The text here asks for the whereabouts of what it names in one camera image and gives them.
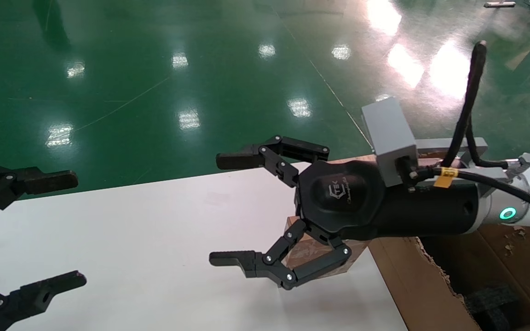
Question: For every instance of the white flat bar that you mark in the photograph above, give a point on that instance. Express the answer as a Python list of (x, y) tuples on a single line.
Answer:
[(499, 4)]

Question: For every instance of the black foam block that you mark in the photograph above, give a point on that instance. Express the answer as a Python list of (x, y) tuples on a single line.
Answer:
[(490, 303)]

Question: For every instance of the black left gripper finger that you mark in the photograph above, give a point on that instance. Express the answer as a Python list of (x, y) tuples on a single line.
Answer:
[(35, 180)]

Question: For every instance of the small brown taped box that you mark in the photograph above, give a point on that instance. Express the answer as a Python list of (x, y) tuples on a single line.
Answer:
[(311, 252)]

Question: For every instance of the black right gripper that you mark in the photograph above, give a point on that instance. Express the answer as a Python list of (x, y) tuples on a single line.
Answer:
[(348, 197)]

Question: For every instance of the black gripper finger with hole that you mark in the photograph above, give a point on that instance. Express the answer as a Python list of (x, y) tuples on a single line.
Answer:
[(30, 299)]

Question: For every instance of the big torn cardboard box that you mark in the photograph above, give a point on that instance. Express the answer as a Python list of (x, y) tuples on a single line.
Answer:
[(412, 285)]

